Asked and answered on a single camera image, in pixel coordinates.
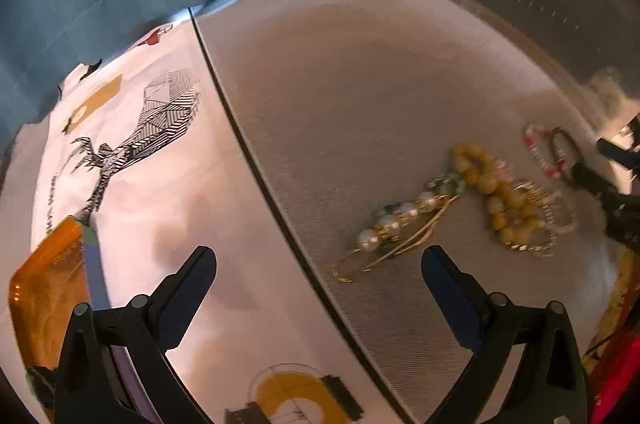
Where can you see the orange metal tray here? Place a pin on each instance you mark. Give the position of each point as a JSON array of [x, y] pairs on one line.
[[45, 294]]

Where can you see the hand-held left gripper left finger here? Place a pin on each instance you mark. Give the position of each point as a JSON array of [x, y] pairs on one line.
[[187, 299]]

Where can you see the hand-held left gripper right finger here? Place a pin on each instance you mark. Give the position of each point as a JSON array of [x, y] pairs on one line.
[[450, 299]]

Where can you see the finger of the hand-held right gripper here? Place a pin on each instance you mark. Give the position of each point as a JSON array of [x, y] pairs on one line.
[[616, 153], [592, 180]]

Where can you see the red yellow printed clothing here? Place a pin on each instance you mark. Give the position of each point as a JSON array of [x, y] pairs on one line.
[[617, 364]]

